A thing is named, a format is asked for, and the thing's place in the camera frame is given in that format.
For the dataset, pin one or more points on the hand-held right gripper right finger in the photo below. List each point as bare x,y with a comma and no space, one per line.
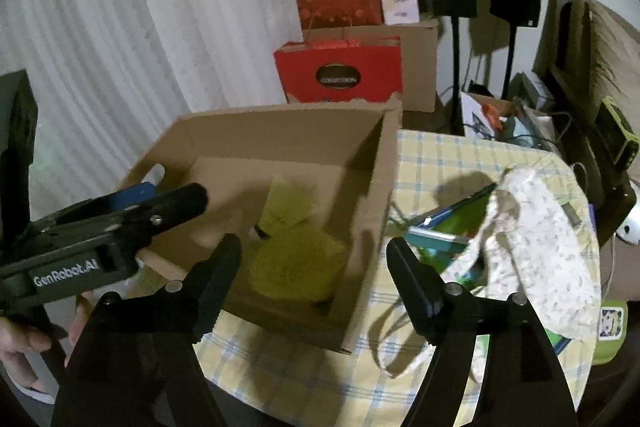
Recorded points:
424,302

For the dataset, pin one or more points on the lime green device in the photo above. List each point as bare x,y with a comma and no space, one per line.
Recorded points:
617,129

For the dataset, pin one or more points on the small cardboard box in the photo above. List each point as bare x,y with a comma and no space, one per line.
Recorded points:
502,104

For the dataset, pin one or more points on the yellow blue checked tablecloth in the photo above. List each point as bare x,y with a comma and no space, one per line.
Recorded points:
435,157

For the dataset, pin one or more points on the white printed paper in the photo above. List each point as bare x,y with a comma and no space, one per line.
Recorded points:
472,112

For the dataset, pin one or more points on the green patterned small box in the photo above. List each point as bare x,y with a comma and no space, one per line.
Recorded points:
612,324

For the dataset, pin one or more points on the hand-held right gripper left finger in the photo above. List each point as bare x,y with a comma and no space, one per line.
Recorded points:
224,268

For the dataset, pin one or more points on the white floral cloth bag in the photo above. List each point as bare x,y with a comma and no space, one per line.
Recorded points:
540,247

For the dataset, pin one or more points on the white curtain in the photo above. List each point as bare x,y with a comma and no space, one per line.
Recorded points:
150,7

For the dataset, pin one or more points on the teal grey item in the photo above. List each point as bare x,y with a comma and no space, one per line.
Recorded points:
517,127

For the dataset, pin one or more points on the white round object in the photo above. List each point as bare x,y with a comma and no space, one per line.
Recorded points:
630,229

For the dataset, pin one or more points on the brown wooden chair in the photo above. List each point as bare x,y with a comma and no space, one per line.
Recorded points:
615,57

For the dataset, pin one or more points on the person's left hand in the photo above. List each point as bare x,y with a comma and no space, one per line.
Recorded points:
25,347

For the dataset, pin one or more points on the large brown cardboard box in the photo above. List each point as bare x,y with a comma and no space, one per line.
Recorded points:
421,67

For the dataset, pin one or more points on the red Collection gift box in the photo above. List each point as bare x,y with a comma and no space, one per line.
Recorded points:
300,72

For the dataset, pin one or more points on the yellow-green plush toy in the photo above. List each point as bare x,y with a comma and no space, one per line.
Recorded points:
300,259

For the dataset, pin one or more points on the grey box device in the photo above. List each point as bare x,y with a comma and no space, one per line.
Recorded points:
535,89

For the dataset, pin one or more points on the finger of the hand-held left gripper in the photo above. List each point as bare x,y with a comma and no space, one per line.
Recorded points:
170,207
141,193

